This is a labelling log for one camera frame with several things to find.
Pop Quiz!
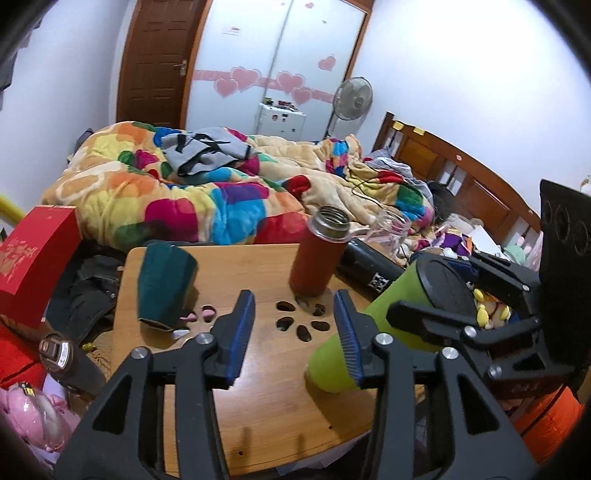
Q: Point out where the green tall cup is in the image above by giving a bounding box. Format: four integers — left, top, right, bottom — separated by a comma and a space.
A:
307, 253, 477, 393

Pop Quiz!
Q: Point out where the red thermos cup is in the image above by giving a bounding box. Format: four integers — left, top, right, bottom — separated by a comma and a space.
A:
288, 206, 351, 297

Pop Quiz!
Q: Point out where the dark green cup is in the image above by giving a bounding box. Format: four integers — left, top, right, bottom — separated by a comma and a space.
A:
137, 242, 197, 331

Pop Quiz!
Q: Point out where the yellow plush toy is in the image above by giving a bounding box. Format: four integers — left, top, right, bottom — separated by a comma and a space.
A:
473, 288, 512, 330

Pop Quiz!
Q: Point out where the wooden bed headboard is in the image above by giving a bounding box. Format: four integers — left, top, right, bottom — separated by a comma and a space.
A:
373, 112, 541, 245

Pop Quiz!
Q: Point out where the black bag on bed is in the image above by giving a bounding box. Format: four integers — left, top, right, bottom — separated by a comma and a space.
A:
427, 181, 455, 224

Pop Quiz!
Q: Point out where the clear glass jar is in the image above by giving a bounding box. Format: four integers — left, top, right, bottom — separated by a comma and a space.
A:
353, 208, 412, 260

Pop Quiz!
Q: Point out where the black thermos bottle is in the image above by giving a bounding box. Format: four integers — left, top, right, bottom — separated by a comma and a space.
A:
335, 238, 405, 300

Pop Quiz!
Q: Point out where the red gift box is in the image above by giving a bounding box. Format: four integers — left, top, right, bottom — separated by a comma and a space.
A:
0, 206, 81, 330

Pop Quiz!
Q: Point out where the standing electric fan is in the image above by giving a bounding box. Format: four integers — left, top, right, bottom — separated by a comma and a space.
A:
325, 76, 373, 139

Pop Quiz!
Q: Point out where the yellow foam tube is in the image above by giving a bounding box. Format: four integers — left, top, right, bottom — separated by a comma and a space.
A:
0, 195, 25, 227

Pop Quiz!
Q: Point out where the white suitcase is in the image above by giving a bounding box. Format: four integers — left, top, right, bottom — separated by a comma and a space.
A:
256, 97, 307, 141

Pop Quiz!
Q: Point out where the colourful patchwork blanket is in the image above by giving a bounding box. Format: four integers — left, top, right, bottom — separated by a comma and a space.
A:
42, 121, 434, 251

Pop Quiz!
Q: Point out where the grey black garment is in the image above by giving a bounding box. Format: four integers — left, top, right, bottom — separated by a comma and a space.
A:
156, 127, 253, 177

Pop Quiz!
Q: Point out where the white sliding wardrobe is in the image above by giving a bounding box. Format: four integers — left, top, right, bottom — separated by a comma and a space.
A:
185, 1, 369, 141

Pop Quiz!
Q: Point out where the brown wooden door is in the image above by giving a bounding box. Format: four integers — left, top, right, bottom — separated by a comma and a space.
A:
116, 0, 205, 127

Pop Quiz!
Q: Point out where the black cable on bed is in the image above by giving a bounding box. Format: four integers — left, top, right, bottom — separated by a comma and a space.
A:
341, 156, 399, 218

